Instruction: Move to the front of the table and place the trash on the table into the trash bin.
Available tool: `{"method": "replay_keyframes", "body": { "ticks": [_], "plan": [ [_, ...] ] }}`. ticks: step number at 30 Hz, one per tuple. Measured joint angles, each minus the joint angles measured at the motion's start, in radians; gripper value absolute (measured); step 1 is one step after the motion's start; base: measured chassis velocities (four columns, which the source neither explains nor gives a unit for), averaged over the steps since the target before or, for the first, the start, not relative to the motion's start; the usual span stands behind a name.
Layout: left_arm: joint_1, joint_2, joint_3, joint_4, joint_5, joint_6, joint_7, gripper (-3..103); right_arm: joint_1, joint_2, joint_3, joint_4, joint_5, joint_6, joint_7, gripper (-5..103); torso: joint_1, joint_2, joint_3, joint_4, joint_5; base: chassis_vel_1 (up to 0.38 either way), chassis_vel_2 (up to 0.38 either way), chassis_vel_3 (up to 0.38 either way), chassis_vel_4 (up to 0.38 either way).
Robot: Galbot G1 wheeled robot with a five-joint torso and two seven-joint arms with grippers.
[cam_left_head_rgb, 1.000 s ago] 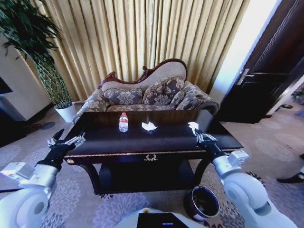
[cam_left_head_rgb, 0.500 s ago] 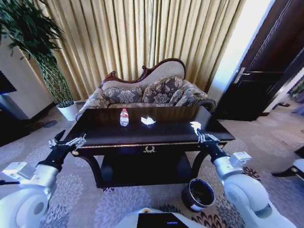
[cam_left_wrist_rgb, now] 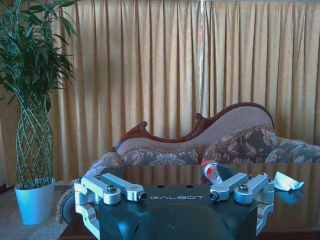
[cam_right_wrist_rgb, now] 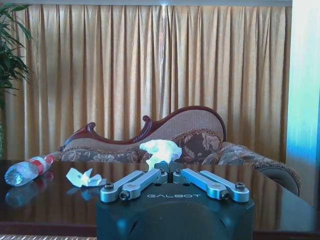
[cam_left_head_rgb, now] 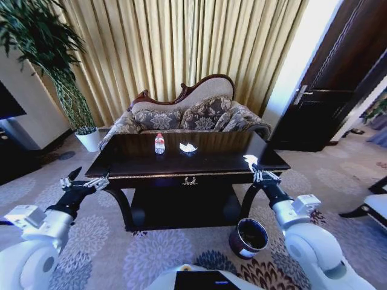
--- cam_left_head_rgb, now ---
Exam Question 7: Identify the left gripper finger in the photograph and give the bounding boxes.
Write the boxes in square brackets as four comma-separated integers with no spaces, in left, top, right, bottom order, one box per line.
[82,172,110,191]
[59,166,83,190]

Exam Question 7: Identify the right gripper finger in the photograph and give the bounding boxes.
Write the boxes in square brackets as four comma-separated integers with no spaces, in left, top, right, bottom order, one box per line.
[262,169,282,185]
[250,159,264,182]

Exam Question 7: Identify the dark round trash bin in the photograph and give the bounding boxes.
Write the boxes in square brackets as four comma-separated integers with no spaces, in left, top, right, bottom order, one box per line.
[229,217,270,260]

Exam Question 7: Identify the white plant pot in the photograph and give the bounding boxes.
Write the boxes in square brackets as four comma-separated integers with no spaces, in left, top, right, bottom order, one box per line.
[74,126,102,153]

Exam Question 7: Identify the dark television cabinet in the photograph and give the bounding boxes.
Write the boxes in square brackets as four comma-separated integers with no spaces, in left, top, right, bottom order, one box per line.
[0,115,42,185]

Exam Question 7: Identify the crumpled white paper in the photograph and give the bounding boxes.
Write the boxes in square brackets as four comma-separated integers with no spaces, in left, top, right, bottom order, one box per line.
[178,142,199,155]

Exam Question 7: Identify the clear plastic water bottle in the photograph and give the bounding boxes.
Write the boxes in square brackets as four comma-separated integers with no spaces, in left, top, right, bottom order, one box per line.
[154,132,167,155]

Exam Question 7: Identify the dark wooden coffee table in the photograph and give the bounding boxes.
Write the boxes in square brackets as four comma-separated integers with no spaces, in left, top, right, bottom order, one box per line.
[84,130,291,233]

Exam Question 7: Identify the floral sofa cushion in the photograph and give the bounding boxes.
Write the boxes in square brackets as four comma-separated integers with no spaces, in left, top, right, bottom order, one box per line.
[180,97,233,132]
[133,109,183,133]

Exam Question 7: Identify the floral upholstered sofa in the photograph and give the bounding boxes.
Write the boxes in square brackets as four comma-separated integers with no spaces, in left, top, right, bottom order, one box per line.
[98,73,272,152]

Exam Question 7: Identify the black flat television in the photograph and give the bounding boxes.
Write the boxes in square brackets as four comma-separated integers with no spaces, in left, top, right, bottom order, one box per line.
[0,79,28,120]

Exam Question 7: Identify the dark chair with pale seat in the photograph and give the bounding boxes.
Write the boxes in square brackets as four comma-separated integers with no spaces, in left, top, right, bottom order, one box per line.
[337,176,387,234]

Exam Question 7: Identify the dark wooden door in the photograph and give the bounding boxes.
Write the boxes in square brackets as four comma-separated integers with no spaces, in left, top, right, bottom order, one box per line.
[268,0,387,152]

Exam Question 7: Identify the small leafy green plant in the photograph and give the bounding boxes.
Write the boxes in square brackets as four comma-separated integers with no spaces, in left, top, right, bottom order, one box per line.
[362,98,387,123]

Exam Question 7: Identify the tall green potted plant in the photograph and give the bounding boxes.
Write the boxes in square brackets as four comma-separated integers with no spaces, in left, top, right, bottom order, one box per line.
[0,0,98,135]

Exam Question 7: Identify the golden pleated curtain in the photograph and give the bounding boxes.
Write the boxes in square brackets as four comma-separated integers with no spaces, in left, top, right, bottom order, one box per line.
[42,0,310,128]

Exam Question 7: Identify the silver door handle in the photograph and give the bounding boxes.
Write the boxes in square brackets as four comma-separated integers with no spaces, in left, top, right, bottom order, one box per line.
[292,85,314,105]

